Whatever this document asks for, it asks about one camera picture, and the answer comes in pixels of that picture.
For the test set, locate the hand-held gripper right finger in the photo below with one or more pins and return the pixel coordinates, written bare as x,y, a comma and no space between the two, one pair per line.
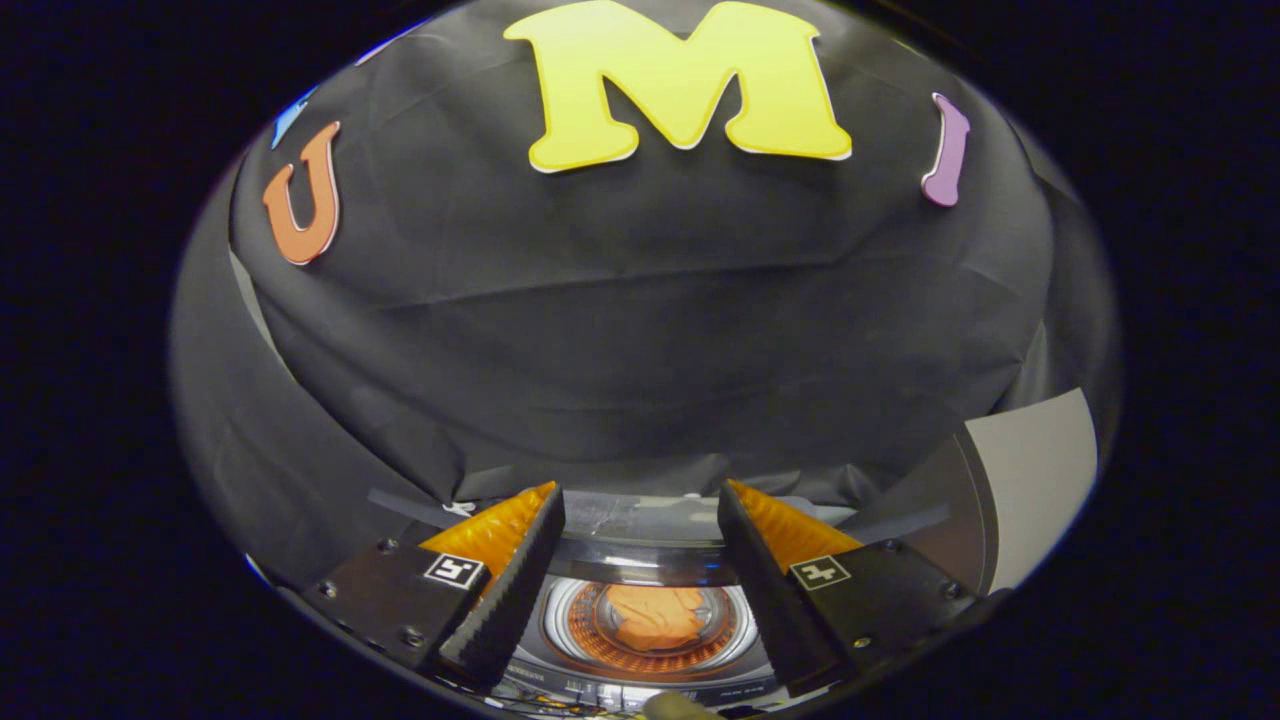
765,595

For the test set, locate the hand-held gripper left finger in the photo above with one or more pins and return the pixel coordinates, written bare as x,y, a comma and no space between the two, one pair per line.
515,595

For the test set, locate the orange polo shirt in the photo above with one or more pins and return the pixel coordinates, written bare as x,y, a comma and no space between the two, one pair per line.
655,615

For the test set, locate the dark grey washing machine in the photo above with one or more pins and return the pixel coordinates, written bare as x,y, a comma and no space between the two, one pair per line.
640,690

